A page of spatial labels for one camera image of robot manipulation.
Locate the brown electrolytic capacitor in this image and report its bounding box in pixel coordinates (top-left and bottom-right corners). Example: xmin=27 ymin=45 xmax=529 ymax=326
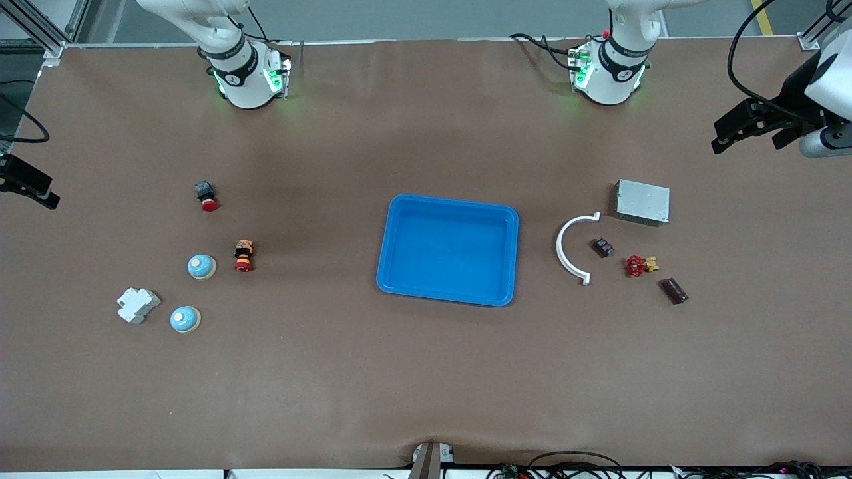
xmin=659 ymin=277 xmax=690 ymax=305

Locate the blue plastic tray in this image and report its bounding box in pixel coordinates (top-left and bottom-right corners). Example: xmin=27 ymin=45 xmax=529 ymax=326
xmin=376 ymin=194 xmax=520 ymax=308

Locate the grey metal power supply box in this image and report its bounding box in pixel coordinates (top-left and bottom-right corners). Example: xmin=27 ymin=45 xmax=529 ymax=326
xmin=614 ymin=179 xmax=671 ymax=228

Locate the white circuit breaker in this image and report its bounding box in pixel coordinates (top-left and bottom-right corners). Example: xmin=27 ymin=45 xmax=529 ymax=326
xmin=116 ymin=287 xmax=162 ymax=325

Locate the brass valve with red handwheel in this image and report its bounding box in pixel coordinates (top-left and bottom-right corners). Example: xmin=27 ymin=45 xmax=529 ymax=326
xmin=624 ymin=254 xmax=660 ymax=278

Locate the white semicircular pipe clamp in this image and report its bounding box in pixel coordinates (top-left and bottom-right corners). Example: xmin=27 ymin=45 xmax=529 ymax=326
xmin=556 ymin=211 xmax=602 ymax=286

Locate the brown table cover sheet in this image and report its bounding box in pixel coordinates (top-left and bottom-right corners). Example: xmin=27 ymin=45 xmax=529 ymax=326
xmin=0 ymin=37 xmax=852 ymax=472

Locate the black cable loop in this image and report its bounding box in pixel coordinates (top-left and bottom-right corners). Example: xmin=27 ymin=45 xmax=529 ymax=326
xmin=0 ymin=80 xmax=51 ymax=144
xmin=526 ymin=450 xmax=626 ymax=479

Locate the black arm base cable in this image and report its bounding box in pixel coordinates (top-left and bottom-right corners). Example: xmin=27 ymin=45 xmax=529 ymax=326
xmin=509 ymin=32 xmax=583 ymax=73

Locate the black cable bundle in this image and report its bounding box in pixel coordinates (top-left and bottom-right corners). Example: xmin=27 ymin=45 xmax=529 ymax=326
xmin=679 ymin=460 xmax=852 ymax=479

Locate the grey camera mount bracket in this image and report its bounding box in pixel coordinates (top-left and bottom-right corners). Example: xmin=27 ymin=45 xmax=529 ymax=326
xmin=408 ymin=441 xmax=455 ymax=479

